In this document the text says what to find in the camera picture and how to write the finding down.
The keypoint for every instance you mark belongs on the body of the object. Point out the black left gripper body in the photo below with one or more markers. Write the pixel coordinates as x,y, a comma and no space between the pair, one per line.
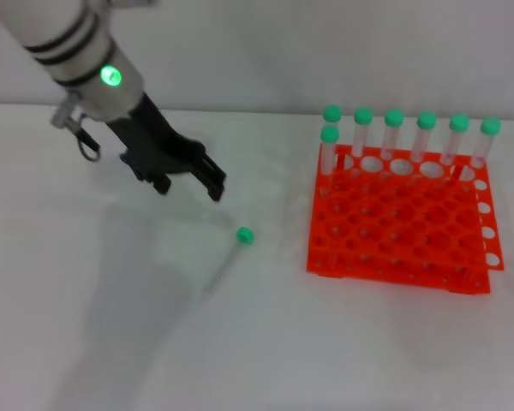
154,137

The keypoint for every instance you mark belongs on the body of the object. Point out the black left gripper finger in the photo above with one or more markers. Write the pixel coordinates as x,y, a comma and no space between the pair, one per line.
158,184
214,182

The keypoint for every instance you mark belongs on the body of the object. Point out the clear test tube green cap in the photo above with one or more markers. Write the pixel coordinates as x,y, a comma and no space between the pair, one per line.
490,126
426,120
244,235
332,113
363,115
393,117
459,123
330,133

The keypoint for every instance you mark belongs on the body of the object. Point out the orange test tube rack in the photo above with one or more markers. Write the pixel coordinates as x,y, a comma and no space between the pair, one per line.
411,240

